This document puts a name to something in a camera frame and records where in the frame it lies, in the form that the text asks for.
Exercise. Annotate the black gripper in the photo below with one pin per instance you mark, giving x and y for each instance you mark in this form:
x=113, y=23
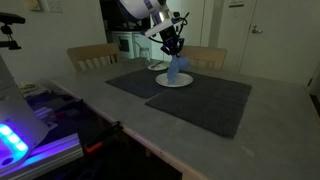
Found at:
x=169, y=38

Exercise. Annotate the blue towel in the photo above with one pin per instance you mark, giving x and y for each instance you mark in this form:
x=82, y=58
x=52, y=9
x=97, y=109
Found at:
x=173, y=68

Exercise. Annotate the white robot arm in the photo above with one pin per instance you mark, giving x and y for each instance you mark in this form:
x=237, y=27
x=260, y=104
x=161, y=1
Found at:
x=136, y=8

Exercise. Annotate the robot base with lights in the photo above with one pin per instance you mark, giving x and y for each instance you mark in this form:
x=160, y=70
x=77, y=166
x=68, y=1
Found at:
x=13, y=110

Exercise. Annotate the small white plate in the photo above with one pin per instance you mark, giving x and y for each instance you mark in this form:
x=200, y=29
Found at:
x=160, y=68

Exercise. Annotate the large white plate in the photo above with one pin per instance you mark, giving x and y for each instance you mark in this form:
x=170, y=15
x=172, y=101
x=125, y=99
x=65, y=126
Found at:
x=184, y=80

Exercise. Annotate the metal fork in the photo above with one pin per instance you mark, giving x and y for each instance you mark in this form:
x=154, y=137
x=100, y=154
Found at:
x=156, y=64

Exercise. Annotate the clear drinking glass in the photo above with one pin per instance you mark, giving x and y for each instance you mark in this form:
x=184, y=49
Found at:
x=145, y=54

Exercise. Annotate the wooden chair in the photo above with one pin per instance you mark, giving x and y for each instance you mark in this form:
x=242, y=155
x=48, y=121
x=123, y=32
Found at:
x=206, y=53
x=90, y=51

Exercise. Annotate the white kitchen appliance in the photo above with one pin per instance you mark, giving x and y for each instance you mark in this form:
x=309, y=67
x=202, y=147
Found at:
x=128, y=43

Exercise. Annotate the dark woven placemat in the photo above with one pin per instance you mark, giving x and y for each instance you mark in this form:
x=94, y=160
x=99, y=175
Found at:
x=133, y=83
x=206, y=103

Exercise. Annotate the white door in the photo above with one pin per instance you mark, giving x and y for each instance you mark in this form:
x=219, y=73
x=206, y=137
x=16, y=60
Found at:
x=283, y=43

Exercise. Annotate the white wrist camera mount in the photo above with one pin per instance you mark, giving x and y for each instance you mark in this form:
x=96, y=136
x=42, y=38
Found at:
x=158, y=29

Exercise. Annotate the white wall plate beside door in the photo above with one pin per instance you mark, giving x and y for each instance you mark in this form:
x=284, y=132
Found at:
x=236, y=3

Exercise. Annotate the white double wall switch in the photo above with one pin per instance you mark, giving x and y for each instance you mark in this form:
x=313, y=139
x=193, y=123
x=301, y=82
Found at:
x=53, y=5

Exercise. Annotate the small wall thermostat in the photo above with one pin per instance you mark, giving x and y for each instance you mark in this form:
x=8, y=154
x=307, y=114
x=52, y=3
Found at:
x=33, y=4

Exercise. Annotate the aluminium base frame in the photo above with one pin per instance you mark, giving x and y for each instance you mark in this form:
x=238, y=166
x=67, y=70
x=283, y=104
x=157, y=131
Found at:
x=50, y=150

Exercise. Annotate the black camera on stand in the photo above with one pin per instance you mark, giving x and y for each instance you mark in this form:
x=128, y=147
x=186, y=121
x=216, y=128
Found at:
x=11, y=18

